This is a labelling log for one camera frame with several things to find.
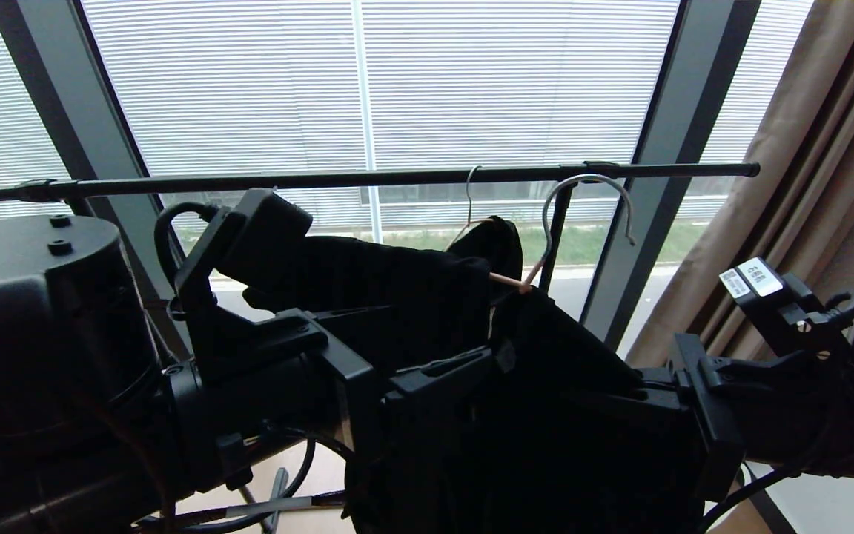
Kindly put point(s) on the black garment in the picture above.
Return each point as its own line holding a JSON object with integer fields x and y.
{"x": 545, "y": 460}

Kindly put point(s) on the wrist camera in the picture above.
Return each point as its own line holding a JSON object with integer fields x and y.
{"x": 264, "y": 230}
{"x": 775, "y": 304}

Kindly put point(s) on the window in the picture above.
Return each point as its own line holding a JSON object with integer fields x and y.
{"x": 64, "y": 89}

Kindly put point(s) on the black clothes rack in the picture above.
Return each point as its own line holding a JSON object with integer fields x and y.
{"x": 323, "y": 180}

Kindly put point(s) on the pink clothes hanger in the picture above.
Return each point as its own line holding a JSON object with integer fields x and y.
{"x": 508, "y": 282}
{"x": 469, "y": 196}

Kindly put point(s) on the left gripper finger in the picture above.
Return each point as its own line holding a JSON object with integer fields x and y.
{"x": 449, "y": 378}
{"x": 353, "y": 315}

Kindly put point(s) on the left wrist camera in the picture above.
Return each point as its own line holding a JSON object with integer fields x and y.
{"x": 264, "y": 230}

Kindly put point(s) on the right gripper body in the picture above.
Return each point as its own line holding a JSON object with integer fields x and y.
{"x": 753, "y": 408}

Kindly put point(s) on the brown curtain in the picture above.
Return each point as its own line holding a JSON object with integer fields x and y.
{"x": 805, "y": 148}

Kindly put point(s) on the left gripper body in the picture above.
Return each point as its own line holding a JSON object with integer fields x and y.
{"x": 286, "y": 400}

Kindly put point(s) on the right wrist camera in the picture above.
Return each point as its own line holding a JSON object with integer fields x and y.
{"x": 775, "y": 304}

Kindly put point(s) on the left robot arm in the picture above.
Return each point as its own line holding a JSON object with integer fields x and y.
{"x": 41, "y": 334}

